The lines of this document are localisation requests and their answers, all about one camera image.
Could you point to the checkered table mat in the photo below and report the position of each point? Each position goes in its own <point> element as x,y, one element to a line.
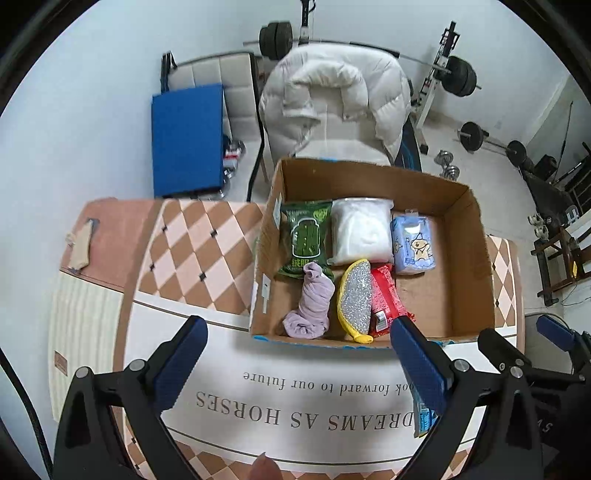
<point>321,413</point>

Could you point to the green snack packet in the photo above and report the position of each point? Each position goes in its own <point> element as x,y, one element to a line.
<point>305,235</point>

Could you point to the chrome dumbbell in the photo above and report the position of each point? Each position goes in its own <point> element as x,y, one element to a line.
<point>450,171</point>

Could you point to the silver yellow scrub sponge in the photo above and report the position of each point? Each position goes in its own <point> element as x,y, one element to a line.
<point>354,302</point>

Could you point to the long blue snack packet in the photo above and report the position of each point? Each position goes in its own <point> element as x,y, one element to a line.
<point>424,418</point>

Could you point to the lilac sock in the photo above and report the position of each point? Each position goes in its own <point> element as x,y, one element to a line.
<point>311,318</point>

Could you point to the red snack packet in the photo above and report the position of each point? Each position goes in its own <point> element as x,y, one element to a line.
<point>386,305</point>

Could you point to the blue cartoon tissue pack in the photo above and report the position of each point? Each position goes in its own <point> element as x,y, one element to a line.
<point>412,244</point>

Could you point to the cream striped place mat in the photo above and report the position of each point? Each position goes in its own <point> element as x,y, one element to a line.
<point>83,321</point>

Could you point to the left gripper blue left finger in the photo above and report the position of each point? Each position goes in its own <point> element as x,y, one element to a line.
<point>173,361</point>

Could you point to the white puffer jacket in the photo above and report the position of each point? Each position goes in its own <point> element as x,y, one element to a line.
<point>336,101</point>

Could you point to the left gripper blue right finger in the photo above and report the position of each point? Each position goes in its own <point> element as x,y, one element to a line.
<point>425,362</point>

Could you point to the white soft pouch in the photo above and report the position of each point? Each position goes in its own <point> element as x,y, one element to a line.
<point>361,230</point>

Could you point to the blue folded mat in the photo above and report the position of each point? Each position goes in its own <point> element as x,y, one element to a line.
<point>187,141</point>

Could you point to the cardboard scrap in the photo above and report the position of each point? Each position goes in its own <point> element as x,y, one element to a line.
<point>80,243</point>

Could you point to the white weight rack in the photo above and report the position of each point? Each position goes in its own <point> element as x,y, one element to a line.
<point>425,98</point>

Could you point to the floor barbell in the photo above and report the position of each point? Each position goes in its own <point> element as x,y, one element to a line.
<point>473,137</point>

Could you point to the open cardboard box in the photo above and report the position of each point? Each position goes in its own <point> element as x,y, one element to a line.
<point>453,301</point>

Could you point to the black blue weight bench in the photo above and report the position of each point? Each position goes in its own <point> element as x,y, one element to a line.
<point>409,156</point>

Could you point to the wooden chair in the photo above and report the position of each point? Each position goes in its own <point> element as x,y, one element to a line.
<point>571,253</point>

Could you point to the person's fingertip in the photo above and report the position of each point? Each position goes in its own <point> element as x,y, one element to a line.
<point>264,468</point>

